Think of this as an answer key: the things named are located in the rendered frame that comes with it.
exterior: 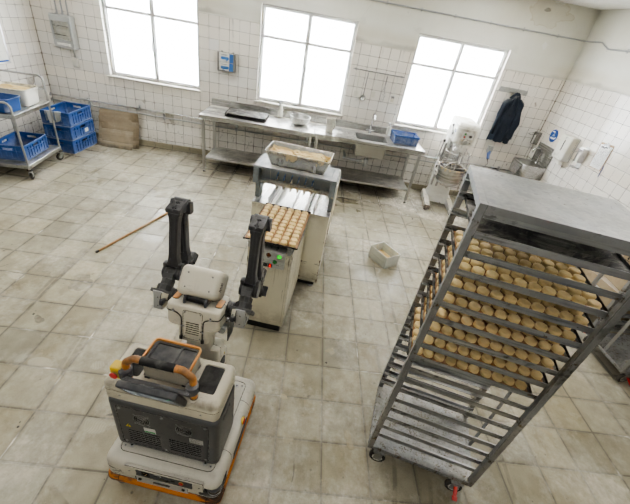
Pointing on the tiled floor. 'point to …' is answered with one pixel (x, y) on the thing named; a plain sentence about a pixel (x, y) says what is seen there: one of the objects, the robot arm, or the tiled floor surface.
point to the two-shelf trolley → (19, 133)
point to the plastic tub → (383, 255)
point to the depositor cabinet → (316, 239)
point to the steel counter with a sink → (375, 144)
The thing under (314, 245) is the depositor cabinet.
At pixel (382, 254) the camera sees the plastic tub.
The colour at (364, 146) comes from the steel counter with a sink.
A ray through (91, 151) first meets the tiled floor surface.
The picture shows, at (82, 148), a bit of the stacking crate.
